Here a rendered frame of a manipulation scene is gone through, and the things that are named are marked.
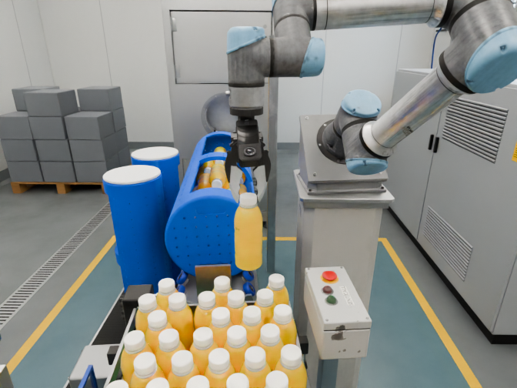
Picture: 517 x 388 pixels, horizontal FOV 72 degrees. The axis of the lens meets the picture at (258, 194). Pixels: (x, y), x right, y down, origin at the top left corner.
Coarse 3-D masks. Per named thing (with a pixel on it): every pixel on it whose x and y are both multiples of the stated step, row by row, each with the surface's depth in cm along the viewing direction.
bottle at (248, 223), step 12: (240, 204) 81; (240, 216) 80; (252, 216) 79; (240, 228) 80; (252, 228) 80; (240, 240) 81; (252, 240) 81; (240, 252) 82; (252, 252) 82; (240, 264) 84; (252, 264) 83
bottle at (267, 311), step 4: (256, 300) 84; (272, 300) 84; (256, 304) 84; (260, 304) 83; (268, 304) 83; (272, 304) 84; (260, 308) 83; (264, 308) 83; (268, 308) 83; (272, 308) 83; (264, 312) 82; (268, 312) 82; (272, 312) 83; (264, 316) 82; (268, 316) 82; (272, 316) 83; (264, 320) 82; (268, 320) 82
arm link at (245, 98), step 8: (232, 88) 71; (240, 88) 70; (248, 88) 70; (256, 88) 70; (264, 88) 73; (232, 96) 72; (240, 96) 71; (248, 96) 70; (256, 96) 71; (264, 96) 73; (232, 104) 72; (240, 104) 71; (248, 104) 71; (256, 104) 72; (264, 104) 74
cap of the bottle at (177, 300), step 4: (172, 296) 82; (176, 296) 82; (180, 296) 82; (184, 296) 82; (168, 300) 81; (172, 300) 81; (176, 300) 81; (180, 300) 81; (184, 300) 82; (172, 304) 80; (176, 304) 80; (180, 304) 81; (184, 304) 82; (172, 308) 81; (176, 308) 81
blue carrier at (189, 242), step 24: (216, 144) 182; (192, 168) 133; (192, 192) 104; (216, 192) 101; (192, 216) 101; (216, 216) 102; (168, 240) 103; (192, 240) 104; (216, 240) 104; (192, 264) 107
